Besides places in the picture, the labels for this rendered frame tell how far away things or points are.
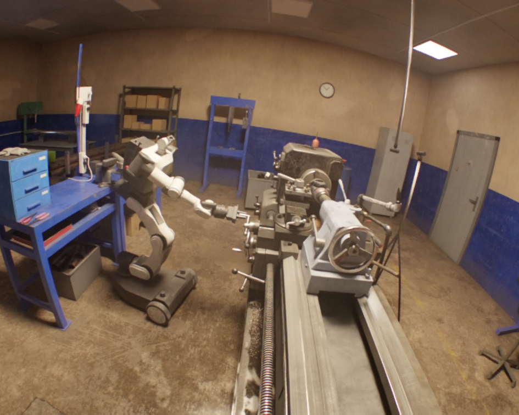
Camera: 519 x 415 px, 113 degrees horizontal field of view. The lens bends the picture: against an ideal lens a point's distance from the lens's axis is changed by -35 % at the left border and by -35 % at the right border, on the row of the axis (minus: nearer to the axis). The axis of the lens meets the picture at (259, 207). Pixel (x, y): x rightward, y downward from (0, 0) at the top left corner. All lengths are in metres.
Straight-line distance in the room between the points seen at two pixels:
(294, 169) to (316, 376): 1.73
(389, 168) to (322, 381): 5.02
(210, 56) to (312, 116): 2.47
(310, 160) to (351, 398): 1.81
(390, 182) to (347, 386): 4.96
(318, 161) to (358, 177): 3.73
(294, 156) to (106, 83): 5.39
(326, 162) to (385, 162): 3.35
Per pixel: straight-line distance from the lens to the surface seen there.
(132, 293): 2.20
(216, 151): 5.12
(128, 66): 6.52
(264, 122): 5.50
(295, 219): 1.51
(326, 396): 0.88
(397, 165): 5.67
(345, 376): 1.10
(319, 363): 0.95
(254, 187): 4.29
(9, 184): 1.87
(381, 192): 5.64
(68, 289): 2.44
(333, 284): 1.23
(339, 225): 1.17
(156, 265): 2.12
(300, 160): 2.24
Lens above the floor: 1.55
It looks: 19 degrees down
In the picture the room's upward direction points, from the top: 9 degrees clockwise
